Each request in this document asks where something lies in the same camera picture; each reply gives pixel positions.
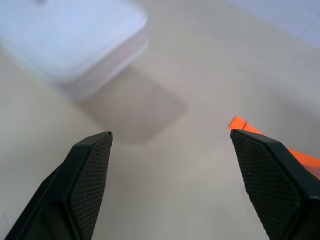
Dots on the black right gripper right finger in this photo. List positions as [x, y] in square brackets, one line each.
[272, 185]

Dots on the white box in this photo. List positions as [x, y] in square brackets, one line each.
[62, 40]

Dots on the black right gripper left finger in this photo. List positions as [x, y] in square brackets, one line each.
[82, 185]

